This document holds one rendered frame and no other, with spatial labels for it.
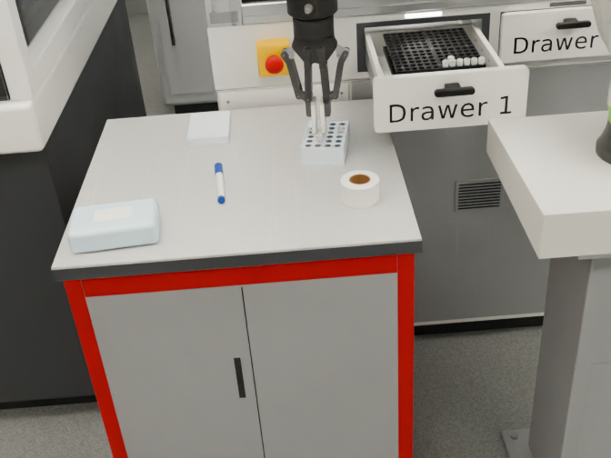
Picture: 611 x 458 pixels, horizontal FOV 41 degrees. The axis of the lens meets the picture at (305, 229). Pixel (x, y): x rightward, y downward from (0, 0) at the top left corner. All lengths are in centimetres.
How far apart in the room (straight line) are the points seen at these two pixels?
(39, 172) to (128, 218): 44
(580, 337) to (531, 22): 70
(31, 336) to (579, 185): 133
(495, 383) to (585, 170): 92
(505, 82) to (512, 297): 84
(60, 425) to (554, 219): 142
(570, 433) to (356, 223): 64
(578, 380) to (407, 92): 63
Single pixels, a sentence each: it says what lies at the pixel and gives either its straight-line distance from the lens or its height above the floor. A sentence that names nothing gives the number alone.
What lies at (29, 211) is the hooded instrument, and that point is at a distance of 187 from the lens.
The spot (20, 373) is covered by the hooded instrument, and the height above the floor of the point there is 17.
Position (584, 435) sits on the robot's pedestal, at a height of 26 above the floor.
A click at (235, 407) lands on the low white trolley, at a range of 160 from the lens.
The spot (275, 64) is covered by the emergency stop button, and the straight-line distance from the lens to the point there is 176.
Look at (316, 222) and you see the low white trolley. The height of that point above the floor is 76.
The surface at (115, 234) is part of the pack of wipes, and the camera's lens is 140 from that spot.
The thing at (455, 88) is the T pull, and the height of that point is 91.
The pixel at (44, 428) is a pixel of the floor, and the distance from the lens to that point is 225.
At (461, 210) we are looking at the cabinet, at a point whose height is 43.
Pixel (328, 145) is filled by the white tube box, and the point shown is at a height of 79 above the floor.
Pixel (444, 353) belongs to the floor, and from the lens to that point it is 228.
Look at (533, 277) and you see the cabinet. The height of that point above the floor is 20.
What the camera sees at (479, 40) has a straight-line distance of 183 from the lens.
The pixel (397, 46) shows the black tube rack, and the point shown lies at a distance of 177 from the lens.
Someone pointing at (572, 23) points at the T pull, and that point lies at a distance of 187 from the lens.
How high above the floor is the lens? 152
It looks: 33 degrees down
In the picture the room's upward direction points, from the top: 4 degrees counter-clockwise
